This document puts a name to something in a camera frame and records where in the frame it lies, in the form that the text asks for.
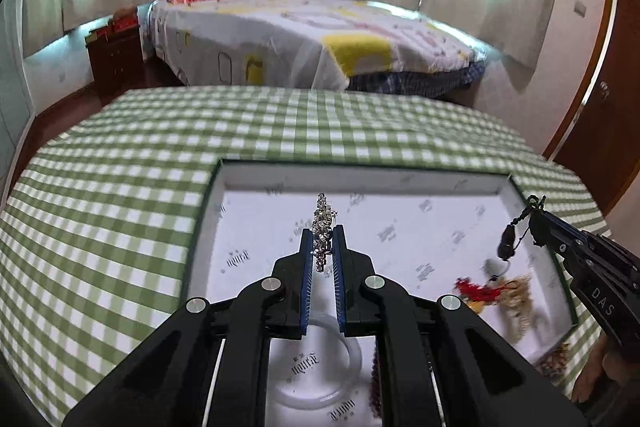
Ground black cord pendant necklace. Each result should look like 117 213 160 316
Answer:
482 194 548 281

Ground cream pearl necklace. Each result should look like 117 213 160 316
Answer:
497 274 539 343

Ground dark red bead bracelet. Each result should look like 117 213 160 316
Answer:
368 345 386 421

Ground red tassel gold charm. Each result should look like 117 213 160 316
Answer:
454 277 504 314

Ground white jade bangle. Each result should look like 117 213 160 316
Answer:
267 312 362 411

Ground silver crystal bracelet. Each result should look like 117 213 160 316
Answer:
310 192 339 281

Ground green jewelry tray box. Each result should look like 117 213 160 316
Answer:
181 160 577 426

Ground person's right hand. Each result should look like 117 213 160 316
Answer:
570 332 639 403

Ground brown wooden door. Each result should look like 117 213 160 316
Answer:
544 0 639 215

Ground green checkered tablecloth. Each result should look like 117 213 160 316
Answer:
1 87 608 426

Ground frosted glass wardrobe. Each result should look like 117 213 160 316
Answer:
0 0 34 190

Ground dark wooden nightstand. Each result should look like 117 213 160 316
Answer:
85 25 144 98

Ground bed with patterned sheet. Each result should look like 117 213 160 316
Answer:
148 0 486 98

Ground red boxes on nightstand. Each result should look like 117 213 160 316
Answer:
85 5 139 44

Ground wall light switch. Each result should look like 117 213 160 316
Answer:
574 1 587 17

